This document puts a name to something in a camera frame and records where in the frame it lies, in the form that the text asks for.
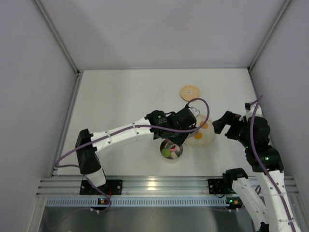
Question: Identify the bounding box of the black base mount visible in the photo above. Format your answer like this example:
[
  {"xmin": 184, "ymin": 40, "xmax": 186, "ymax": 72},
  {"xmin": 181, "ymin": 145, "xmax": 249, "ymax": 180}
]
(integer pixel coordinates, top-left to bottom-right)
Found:
[
  {"xmin": 207, "ymin": 178, "xmax": 228, "ymax": 195},
  {"xmin": 79, "ymin": 179, "xmax": 123, "ymax": 196}
]

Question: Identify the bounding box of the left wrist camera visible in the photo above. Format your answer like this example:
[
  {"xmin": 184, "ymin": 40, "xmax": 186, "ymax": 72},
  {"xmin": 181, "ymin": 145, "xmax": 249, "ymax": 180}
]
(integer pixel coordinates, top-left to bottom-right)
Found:
[{"xmin": 185, "ymin": 104, "xmax": 200, "ymax": 118}]

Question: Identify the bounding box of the cream plate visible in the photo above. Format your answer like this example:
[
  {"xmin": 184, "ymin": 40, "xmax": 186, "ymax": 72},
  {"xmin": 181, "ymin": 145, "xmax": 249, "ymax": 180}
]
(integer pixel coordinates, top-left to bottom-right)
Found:
[{"xmin": 184, "ymin": 119, "xmax": 215, "ymax": 148}]

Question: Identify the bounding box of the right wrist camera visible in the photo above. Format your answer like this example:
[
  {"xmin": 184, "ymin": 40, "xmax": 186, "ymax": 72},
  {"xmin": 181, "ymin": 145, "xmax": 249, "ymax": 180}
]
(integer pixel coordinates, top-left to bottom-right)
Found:
[{"xmin": 244, "ymin": 102, "xmax": 263, "ymax": 120}]

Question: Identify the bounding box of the orange round food piece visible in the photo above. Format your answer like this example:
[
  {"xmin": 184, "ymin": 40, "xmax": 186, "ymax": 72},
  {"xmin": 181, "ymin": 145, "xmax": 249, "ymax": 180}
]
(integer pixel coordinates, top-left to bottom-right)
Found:
[{"xmin": 200, "ymin": 122, "xmax": 208, "ymax": 129}]

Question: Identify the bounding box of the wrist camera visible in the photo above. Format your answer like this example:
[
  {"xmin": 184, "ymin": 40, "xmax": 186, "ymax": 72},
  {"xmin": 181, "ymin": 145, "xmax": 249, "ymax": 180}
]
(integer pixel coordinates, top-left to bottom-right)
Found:
[
  {"xmin": 244, "ymin": 102, "xmax": 263, "ymax": 120},
  {"xmin": 185, "ymin": 104, "xmax": 200, "ymax": 118}
]

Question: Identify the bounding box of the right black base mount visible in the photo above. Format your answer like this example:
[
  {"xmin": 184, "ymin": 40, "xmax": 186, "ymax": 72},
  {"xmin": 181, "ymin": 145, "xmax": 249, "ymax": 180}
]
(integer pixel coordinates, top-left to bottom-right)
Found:
[{"xmin": 207, "ymin": 178, "xmax": 228, "ymax": 195}]

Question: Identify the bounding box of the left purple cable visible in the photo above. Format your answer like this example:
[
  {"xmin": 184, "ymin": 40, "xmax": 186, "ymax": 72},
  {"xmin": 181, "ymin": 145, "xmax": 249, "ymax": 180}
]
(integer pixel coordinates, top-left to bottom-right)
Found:
[{"xmin": 54, "ymin": 98, "xmax": 210, "ymax": 213}]

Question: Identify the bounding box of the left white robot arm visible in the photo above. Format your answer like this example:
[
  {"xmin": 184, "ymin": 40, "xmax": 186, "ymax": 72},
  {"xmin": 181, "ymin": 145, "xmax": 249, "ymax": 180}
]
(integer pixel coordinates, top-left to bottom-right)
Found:
[{"xmin": 75, "ymin": 106, "xmax": 199, "ymax": 187}]

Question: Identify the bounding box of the slotted cable duct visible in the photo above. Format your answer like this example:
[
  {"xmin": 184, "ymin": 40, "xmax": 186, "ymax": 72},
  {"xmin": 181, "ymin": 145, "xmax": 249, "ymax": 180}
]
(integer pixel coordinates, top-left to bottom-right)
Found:
[{"xmin": 45, "ymin": 197, "xmax": 240, "ymax": 207}]

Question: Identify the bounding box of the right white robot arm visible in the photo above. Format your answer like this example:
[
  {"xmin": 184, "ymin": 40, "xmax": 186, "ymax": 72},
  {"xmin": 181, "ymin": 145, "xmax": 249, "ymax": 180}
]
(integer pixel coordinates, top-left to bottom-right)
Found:
[{"xmin": 213, "ymin": 111, "xmax": 301, "ymax": 232}]

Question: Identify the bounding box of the beige round lid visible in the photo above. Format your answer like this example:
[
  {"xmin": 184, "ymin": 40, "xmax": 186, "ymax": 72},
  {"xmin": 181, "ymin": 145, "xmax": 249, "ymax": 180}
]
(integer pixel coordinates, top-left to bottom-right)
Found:
[{"xmin": 180, "ymin": 85, "xmax": 200, "ymax": 102}]

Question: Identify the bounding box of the green round food piece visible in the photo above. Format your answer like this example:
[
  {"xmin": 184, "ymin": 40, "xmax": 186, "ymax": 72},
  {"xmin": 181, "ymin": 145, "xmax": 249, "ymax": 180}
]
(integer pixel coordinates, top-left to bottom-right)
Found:
[{"xmin": 161, "ymin": 148, "xmax": 170, "ymax": 158}]

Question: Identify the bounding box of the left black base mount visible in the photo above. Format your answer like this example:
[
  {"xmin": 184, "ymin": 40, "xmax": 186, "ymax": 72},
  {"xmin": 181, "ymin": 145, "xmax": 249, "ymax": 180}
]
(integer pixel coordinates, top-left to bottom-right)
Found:
[{"xmin": 79, "ymin": 179, "xmax": 123, "ymax": 196}]

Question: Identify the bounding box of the white tofu piece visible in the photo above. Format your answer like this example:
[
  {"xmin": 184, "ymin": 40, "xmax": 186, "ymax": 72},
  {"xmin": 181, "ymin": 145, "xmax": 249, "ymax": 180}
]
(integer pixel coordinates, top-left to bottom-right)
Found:
[{"xmin": 169, "ymin": 153, "xmax": 178, "ymax": 160}]

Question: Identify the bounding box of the aluminium rail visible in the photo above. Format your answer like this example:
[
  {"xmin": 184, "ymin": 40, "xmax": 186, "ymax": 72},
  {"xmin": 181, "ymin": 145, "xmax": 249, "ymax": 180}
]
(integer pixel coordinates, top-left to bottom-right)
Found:
[{"xmin": 36, "ymin": 175, "xmax": 299, "ymax": 195}]

